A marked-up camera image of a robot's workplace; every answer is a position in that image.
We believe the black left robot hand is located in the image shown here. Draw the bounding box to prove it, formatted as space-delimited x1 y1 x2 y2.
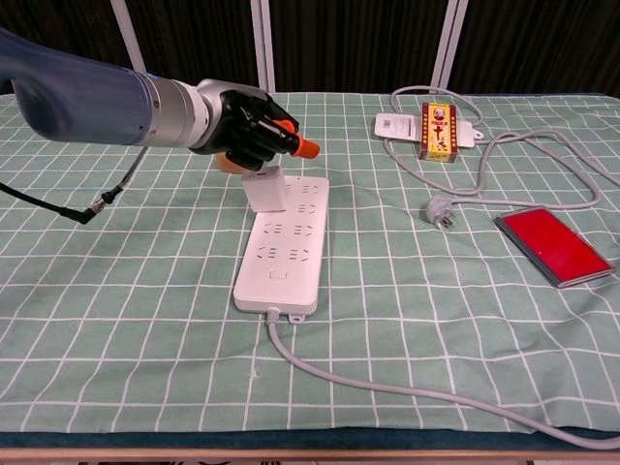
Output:
191 77 322 173

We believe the white power adapter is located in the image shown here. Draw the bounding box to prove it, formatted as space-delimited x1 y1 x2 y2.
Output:
240 166 287 214

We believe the white power strip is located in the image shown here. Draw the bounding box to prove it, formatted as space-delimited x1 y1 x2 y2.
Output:
232 174 331 325

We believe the brown liquid plastic bottle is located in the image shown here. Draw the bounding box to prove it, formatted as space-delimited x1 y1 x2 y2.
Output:
215 153 248 174

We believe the white packaging card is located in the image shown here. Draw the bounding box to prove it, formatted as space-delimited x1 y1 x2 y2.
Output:
374 111 485 148

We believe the yellow red spice box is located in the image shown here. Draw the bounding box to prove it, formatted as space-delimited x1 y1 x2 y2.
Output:
418 101 459 164

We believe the green checked tablecloth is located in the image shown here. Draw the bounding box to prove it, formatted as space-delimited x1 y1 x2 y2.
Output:
0 91 620 434

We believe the red flat case grey rim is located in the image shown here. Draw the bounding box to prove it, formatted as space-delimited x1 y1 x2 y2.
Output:
493 205 615 290

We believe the white partition frame post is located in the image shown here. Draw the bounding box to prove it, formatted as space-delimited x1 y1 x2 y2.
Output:
430 0 470 89
250 0 277 94
109 0 149 76

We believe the black arm cable with connector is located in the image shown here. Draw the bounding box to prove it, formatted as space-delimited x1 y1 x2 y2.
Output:
0 144 149 226

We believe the grey power strip cable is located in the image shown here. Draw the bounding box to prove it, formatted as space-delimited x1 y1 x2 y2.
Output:
263 307 620 450

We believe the white power cord with plug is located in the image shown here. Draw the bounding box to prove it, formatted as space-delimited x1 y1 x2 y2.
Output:
382 85 620 233

